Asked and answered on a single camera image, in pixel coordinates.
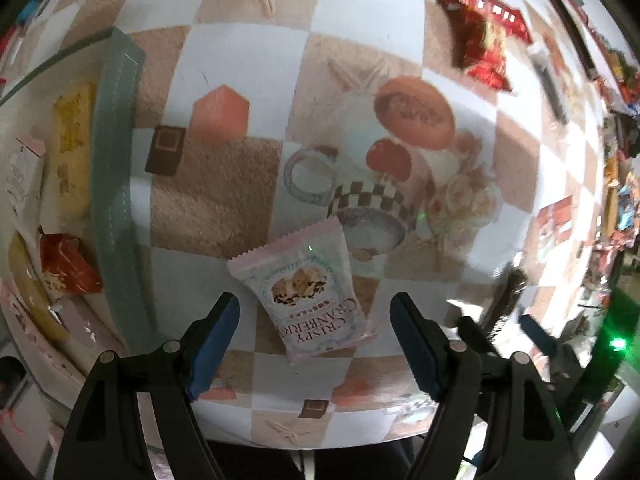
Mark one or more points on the yellow snack packet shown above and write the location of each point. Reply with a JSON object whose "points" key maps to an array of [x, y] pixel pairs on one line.
{"points": [[75, 150], [31, 287]]}

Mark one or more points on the dark brown snack bar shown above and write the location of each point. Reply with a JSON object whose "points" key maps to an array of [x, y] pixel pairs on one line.
{"points": [[547, 90]]}

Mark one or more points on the checkered printed tablecloth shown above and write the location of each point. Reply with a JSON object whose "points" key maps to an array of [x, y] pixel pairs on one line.
{"points": [[260, 110]]}

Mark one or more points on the pile of assorted snack packets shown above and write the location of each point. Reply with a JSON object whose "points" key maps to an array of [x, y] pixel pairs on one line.
{"points": [[620, 170]]}

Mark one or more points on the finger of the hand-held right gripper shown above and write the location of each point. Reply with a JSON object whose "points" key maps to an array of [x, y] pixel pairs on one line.
{"points": [[475, 332], [539, 336]]}

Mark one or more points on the small red snack packet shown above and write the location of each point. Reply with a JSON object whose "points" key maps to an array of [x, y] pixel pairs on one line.
{"points": [[65, 267]]}

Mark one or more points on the red and white snack packet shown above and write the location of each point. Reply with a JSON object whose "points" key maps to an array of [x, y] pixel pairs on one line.
{"points": [[556, 215]]}

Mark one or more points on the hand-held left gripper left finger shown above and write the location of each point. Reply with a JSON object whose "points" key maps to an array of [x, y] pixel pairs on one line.
{"points": [[215, 345]]}

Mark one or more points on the large red snack packet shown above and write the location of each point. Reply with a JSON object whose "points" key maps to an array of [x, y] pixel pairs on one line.
{"points": [[482, 35]]}

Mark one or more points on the clear plastic container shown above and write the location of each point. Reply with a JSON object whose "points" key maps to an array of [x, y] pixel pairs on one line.
{"points": [[117, 160]]}

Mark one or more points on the white snack box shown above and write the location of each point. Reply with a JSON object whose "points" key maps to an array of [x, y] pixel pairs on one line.
{"points": [[21, 175]]}

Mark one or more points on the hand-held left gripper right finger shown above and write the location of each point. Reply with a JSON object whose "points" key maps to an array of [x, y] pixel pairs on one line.
{"points": [[416, 347]]}

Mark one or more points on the pink cookie snack packet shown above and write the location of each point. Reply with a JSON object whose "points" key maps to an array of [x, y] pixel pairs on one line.
{"points": [[305, 292]]}

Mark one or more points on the dark snack packet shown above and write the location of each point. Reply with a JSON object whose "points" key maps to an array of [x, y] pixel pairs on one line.
{"points": [[511, 287]]}

